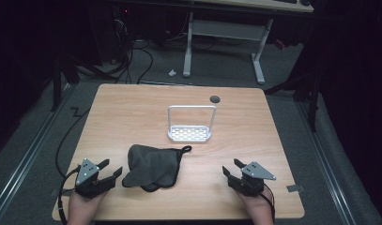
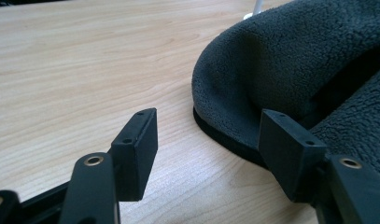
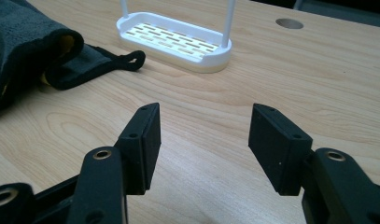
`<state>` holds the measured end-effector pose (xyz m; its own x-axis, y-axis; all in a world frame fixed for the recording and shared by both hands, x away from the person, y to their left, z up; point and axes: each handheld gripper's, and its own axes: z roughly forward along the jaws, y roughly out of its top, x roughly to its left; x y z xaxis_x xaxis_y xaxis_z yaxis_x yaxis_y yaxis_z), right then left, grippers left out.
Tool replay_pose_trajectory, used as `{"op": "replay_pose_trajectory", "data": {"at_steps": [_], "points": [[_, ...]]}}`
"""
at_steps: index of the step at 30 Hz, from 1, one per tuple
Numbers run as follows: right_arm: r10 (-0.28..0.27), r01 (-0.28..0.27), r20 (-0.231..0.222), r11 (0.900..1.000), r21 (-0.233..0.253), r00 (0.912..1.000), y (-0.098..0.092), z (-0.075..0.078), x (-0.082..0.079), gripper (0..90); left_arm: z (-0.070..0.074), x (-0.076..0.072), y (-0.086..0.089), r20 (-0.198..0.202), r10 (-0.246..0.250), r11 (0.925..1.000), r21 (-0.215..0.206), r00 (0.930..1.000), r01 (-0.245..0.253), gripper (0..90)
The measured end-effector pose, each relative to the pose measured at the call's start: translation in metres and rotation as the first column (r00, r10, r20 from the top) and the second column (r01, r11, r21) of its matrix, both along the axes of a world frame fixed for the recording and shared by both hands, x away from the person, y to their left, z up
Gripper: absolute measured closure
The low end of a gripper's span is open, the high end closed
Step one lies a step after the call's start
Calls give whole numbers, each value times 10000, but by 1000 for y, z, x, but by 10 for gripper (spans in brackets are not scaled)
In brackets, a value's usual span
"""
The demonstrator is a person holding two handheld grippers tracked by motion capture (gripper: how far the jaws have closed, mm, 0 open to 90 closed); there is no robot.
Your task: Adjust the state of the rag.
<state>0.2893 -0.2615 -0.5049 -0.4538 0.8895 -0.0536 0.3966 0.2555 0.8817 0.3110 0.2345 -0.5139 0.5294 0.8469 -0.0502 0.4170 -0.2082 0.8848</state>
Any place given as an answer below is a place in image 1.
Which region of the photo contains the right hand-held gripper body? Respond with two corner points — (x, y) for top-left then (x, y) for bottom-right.
(235, 160), (277, 198)

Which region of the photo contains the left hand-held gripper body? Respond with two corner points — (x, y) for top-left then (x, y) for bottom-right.
(74, 157), (109, 200)

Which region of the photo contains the grey and yellow cloth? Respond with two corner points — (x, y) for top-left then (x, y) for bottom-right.
(121, 143), (192, 193)

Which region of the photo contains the person's right hand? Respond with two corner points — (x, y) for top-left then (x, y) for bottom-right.
(237, 191), (274, 225)

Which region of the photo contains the person's left hand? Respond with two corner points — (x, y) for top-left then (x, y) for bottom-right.
(66, 190), (109, 225)

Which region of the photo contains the white metal rack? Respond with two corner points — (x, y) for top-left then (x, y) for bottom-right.
(167, 104), (218, 143)

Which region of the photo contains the black metal stand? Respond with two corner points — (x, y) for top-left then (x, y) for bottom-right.
(50, 55), (81, 113)
(263, 70), (322, 133)

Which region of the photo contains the desk with white legs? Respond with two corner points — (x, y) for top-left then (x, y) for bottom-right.
(182, 0), (314, 85)

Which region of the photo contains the right hand-held gripper cable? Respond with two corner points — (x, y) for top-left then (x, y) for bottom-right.
(259, 183), (277, 225)

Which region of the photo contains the hand-held gripper cable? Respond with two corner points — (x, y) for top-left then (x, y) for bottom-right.
(56, 165), (82, 225)
(259, 183), (277, 225)

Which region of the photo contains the left hand-held gripper cable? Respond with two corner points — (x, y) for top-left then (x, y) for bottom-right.
(56, 165), (82, 225)

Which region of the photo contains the black floor cable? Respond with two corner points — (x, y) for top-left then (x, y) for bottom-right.
(54, 106), (92, 180)

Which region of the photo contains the metal floor rail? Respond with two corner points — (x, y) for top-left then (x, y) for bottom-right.
(0, 83), (72, 219)
(296, 101), (358, 225)

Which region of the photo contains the bundle of black cables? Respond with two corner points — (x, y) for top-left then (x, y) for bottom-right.
(100, 12), (155, 85)

